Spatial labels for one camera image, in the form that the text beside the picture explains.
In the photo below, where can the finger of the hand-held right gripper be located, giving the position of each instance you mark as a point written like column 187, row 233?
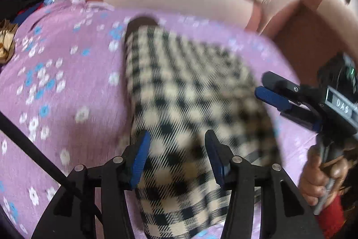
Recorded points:
column 279, row 82
column 271, row 96

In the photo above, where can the person's red sleeved right forearm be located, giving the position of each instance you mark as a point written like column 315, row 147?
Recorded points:
column 334, row 216

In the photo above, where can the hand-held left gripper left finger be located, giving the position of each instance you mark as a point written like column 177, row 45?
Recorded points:
column 141, row 157

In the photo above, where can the black and cream checkered garment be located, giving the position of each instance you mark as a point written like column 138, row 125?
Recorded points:
column 181, row 93

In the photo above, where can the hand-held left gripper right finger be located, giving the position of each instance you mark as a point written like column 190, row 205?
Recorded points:
column 215, row 160

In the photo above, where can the person's right hand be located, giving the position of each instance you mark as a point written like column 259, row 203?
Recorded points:
column 310, row 180

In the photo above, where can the purple floral bed sheet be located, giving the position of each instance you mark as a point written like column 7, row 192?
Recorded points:
column 70, row 73

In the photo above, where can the tan and brown patterned cloth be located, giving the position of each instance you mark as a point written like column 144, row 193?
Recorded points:
column 7, row 43

